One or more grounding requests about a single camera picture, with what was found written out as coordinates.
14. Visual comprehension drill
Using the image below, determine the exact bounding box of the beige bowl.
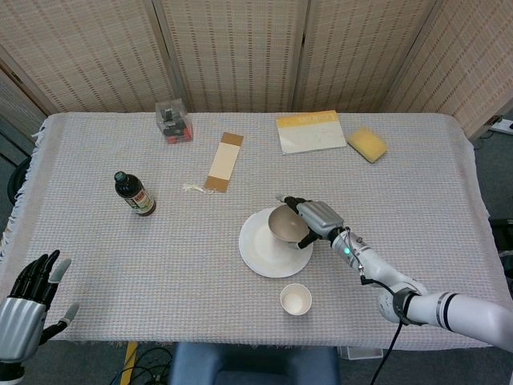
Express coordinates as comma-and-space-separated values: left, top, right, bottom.
268, 205, 312, 244

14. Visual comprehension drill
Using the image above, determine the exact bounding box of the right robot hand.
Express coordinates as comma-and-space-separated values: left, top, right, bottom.
274, 193, 345, 250

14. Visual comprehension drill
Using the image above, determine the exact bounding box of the dark glass sauce bottle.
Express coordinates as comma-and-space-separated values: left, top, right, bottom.
113, 171, 157, 218

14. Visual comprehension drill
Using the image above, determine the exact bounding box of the white power strip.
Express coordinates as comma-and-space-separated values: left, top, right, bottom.
491, 115, 513, 134

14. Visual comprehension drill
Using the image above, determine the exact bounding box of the white plate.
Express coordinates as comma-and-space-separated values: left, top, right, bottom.
238, 207, 314, 278

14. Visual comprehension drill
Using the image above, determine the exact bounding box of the black box beside table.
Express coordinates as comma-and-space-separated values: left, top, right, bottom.
488, 218, 513, 252

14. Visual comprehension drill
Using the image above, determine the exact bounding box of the black round stool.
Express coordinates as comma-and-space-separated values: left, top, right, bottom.
7, 156, 33, 205

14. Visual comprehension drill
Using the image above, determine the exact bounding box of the floor cables bundle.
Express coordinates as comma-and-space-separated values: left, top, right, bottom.
111, 346, 173, 385

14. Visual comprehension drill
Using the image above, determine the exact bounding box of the yellow sponge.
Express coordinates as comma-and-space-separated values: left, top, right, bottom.
346, 127, 390, 164

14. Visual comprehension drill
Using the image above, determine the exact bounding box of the clear plastic box with toy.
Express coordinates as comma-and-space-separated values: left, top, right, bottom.
155, 99, 194, 144

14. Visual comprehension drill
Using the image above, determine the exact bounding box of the white paper cup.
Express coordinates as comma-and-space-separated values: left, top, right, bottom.
280, 282, 313, 316

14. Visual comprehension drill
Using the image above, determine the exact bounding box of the brown beige bookmark card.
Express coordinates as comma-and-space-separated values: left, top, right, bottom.
204, 132, 244, 195

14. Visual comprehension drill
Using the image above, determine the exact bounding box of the clear plastic bin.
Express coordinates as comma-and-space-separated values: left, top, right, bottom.
340, 345, 384, 360

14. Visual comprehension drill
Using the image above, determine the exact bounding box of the pale woven tablecloth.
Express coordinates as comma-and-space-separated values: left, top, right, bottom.
0, 111, 513, 352

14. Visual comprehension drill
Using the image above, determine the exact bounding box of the cream bookmark tassel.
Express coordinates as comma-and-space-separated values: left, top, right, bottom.
182, 182, 217, 196

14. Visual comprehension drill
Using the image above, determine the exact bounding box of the woven folding screen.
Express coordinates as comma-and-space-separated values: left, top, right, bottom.
0, 0, 513, 140

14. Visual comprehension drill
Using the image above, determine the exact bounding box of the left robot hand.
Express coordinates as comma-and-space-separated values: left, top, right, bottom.
0, 249, 80, 364

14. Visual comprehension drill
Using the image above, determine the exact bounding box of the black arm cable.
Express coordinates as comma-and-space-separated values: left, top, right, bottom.
358, 272, 414, 385

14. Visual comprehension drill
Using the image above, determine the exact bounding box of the blue chair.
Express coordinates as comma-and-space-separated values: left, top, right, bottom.
168, 341, 341, 385

